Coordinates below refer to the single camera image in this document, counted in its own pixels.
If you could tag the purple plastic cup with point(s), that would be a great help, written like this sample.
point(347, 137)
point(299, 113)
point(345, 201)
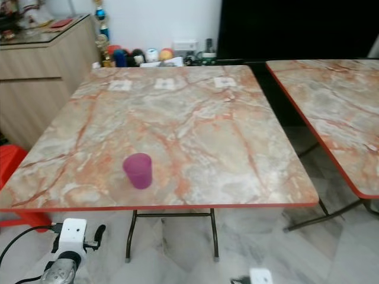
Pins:
point(138, 171)

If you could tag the red plastic stool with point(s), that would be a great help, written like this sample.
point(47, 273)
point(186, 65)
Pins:
point(10, 168)

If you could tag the marble top folding table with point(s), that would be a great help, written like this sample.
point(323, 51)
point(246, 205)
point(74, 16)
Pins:
point(183, 130)

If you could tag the white paper label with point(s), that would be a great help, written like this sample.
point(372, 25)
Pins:
point(120, 85)
point(164, 84)
point(224, 82)

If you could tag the light wooden cabinet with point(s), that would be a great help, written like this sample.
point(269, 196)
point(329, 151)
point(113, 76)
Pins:
point(41, 74)

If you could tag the blue round toy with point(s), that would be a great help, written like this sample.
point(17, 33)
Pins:
point(121, 57)

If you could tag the black round toy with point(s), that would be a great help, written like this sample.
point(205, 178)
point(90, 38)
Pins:
point(137, 57)

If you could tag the white round toy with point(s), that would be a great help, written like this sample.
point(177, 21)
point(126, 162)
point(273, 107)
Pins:
point(151, 54)

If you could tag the orange round toy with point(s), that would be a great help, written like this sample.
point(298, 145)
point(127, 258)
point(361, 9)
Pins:
point(166, 54)

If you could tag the gold and blue trophy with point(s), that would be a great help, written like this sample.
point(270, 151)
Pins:
point(102, 34)

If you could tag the red flat item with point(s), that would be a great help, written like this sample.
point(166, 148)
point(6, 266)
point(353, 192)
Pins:
point(62, 23)

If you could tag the dark figurine ornament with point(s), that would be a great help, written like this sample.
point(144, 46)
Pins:
point(9, 21)

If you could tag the marble table with red edge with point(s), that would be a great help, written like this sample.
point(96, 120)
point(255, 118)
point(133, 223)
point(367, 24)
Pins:
point(331, 106)

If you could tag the large black screen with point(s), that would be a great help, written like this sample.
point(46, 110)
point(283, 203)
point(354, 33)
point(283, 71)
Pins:
point(296, 28)

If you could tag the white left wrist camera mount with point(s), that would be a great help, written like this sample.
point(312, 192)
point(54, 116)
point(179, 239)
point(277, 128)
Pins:
point(73, 233)

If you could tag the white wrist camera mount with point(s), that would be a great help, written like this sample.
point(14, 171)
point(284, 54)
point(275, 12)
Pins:
point(261, 276)
point(73, 233)

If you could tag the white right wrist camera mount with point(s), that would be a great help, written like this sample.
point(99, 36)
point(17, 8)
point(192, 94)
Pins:
point(261, 276)

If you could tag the white wall power socket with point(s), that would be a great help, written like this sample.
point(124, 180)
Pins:
point(184, 44)

